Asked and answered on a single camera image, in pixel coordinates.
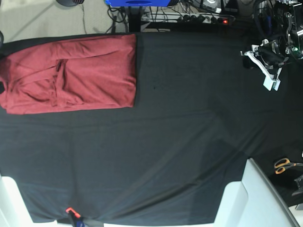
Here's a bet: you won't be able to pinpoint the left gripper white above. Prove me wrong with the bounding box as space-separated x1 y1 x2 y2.
240 39 283 91

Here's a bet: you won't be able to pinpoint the red long-sleeve T-shirt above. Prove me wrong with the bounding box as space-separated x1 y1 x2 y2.
0 34 137 115

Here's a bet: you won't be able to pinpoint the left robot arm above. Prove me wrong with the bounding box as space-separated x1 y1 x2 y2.
241 0 303 91

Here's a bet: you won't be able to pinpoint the black table cloth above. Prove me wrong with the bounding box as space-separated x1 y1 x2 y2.
0 33 303 226

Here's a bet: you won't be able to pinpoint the white power strip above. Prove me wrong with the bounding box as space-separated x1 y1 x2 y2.
141 11 236 25

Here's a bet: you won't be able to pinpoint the white foam block right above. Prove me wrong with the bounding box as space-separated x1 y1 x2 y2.
214 158 302 227

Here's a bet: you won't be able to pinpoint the white foam block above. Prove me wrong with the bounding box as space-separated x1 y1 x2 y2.
214 158 302 227
0 176 58 227

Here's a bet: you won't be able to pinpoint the blue plastic bin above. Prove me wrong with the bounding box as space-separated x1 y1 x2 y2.
105 0 170 7

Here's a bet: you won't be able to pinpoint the orange clamp at bottom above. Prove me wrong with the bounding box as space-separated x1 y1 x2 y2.
65 207 81 218

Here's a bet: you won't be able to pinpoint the white foam block left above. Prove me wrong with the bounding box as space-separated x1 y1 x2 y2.
0 176 58 227

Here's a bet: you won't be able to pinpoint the blue clamp on frame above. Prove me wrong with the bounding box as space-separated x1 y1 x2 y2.
266 16 272 35

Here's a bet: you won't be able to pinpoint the yellow-handled scissors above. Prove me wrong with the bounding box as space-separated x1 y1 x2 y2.
274 158 303 175

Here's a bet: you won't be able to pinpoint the black metal bracket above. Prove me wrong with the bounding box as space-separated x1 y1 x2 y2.
292 175 303 196

